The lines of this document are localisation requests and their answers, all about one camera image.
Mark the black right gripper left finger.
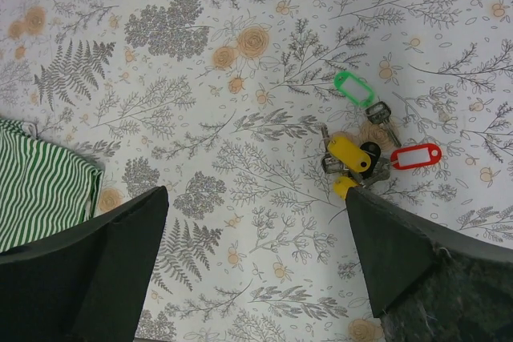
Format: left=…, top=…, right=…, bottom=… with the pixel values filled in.
left=1, top=187, right=169, bottom=341

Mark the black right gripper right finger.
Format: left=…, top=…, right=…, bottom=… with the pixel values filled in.
left=345, top=187, right=512, bottom=341

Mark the red key tag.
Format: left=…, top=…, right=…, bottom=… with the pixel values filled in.
left=390, top=143, right=442, bottom=171

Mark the green striped cloth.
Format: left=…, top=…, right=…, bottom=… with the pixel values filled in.
left=1, top=119, right=103, bottom=252

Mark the yellow key tag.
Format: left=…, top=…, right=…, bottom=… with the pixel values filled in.
left=328, top=136, right=370, bottom=172
left=333, top=176, right=360, bottom=200

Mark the silver key under tags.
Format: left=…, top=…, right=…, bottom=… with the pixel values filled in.
left=321, top=125, right=391, bottom=188

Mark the silver key black head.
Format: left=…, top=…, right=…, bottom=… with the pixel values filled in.
left=365, top=101, right=402, bottom=147

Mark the green key tag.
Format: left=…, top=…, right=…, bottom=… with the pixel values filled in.
left=333, top=71, right=375, bottom=108

